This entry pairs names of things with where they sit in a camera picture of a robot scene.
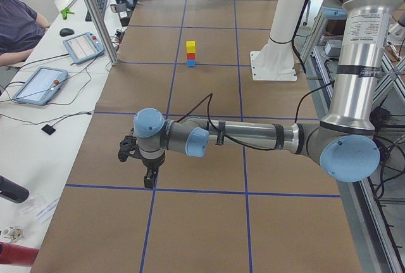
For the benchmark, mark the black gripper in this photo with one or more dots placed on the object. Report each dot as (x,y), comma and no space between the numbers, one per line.
(153,161)

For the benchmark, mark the blue cube block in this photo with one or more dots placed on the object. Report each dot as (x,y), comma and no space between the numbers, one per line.
(191,63)

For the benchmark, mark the red cube block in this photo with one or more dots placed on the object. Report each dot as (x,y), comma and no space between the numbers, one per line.
(191,56)

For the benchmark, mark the yellow cube block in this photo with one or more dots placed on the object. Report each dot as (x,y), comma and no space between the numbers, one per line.
(190,47)

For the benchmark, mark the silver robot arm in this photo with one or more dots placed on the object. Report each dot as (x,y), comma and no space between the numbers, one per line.
(341,142)

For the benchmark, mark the small black square pad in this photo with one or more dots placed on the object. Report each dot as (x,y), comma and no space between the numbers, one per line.
(48,129)

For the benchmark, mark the near teach pendant tablet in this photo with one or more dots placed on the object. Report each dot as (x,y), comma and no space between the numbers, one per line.
(41,86)

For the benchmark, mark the teach pendant tablet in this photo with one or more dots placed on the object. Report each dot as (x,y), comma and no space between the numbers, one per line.
(83,47)
(41,86)

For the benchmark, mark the far teach pendant tablet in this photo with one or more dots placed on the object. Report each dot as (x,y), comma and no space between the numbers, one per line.
(83,47)

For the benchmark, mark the red cylinder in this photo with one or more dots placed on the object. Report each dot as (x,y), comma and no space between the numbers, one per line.
(13,254)

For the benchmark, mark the black computer mouse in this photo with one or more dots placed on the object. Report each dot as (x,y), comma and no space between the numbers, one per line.
(64,32)

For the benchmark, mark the green spring clamp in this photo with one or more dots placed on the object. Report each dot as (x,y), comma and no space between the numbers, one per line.
(65,12)

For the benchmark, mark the black keyboard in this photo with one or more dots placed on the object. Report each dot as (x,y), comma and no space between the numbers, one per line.
(102,5)

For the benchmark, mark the seated person in navy shirt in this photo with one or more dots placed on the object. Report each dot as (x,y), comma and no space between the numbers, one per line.
(22,28)

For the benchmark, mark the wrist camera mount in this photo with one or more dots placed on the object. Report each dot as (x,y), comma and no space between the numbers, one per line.
(129,148)

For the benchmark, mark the black cylinder handle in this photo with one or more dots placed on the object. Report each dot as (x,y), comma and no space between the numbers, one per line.
(12,191)

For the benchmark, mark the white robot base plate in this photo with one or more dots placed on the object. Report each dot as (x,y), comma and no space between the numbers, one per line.
(273,66)

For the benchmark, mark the aluminium frame post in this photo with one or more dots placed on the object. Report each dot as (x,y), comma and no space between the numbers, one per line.
(102,31)

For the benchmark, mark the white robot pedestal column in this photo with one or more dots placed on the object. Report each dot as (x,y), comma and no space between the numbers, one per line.
(284,24)

